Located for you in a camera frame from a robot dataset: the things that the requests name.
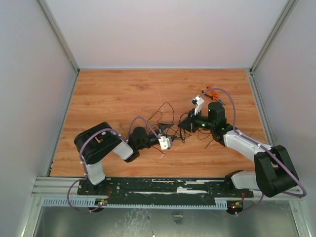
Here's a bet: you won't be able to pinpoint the dark brown wire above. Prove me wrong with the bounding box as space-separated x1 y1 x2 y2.
179 112 192 126

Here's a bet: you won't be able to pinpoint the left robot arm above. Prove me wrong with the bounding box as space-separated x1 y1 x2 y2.
74 122 176 195

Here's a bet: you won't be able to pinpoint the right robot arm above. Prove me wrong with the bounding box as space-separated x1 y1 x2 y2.
178 102 299 198

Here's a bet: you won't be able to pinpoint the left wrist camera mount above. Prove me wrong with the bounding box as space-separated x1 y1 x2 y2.
158 136 172 150

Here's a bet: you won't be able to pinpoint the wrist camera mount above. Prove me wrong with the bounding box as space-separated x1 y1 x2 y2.
191 95 204 115
158 136 172 150

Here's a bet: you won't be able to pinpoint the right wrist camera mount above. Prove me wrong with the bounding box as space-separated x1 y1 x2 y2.
191 95 204 115

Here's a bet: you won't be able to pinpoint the orange handled pliers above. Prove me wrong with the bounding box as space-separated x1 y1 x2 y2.
205 90 225 105

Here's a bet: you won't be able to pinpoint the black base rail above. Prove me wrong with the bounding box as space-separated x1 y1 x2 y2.
77 177 254 204

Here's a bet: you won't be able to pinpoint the grey slotted cable duct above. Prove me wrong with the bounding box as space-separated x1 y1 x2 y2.
41 197 228 210

